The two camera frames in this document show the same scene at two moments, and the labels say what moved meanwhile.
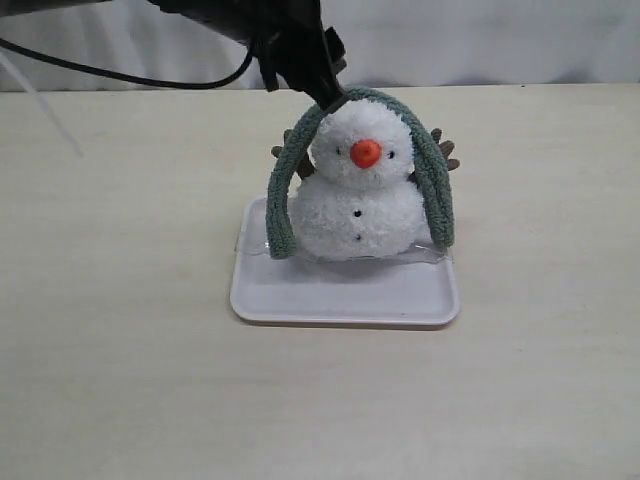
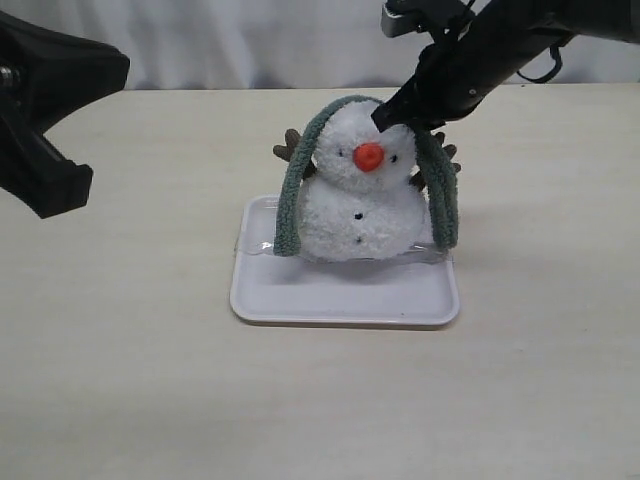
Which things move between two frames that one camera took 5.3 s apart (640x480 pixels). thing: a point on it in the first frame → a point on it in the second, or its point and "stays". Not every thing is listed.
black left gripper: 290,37 → 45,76
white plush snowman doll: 356,194 stays
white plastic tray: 420,287 stays
